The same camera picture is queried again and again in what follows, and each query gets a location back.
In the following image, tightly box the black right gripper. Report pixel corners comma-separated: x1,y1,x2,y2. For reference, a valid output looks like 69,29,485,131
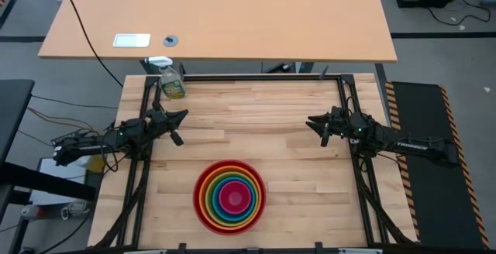
305,106,352,147

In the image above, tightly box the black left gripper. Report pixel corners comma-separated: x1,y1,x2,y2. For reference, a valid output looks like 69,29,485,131
145,102,190,147

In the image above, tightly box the orange plastic bowl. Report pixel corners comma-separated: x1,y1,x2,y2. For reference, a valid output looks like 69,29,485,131
198,164,263,231

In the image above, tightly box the green plastic bowl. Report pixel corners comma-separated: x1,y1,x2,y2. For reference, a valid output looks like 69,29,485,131
204,170,259,228

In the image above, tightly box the blue plastic bowl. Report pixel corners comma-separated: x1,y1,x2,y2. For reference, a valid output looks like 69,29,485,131
212,175,253,223

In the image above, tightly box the small pink plastic bowl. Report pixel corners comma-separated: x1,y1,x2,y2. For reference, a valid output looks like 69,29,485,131
218,180,249,215

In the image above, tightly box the large red plastic bowl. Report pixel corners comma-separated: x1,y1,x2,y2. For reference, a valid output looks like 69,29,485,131
192,159,267,236

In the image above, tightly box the clear spray bottle white trigger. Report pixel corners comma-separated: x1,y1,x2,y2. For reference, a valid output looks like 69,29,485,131
144,55,187,100

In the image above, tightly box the grey round desk grommet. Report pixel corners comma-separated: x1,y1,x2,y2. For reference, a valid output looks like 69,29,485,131
162,34,180,48

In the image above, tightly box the white flat rectangular device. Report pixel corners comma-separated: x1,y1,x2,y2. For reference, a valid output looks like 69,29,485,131
112,33,152,49

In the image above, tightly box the plastic bottle yellow liquid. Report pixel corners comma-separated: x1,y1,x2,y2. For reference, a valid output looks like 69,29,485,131
77,153,106,173

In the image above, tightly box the large light wooden desk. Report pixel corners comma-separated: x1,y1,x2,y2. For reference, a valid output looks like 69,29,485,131
37,0,398,64

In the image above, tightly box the white box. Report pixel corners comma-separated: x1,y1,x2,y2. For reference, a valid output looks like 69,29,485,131
29,156,98,207

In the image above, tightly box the black side table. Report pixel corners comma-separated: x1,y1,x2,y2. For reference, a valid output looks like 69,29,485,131
0,78,98,208

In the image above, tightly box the small silver can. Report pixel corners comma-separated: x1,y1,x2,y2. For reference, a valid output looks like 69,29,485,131
21,204,42,220

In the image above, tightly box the black aluminium table frame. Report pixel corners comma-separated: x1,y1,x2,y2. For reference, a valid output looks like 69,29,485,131
92,74,418,254

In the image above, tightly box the coiled white cable bundle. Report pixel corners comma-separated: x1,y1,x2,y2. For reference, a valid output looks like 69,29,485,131
60,199,88,220

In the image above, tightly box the long black cable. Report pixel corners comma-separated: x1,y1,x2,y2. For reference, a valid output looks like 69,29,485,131
57,0,125,88

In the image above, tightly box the thin black floor cable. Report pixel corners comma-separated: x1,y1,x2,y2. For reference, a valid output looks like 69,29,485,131
424,0,493,26

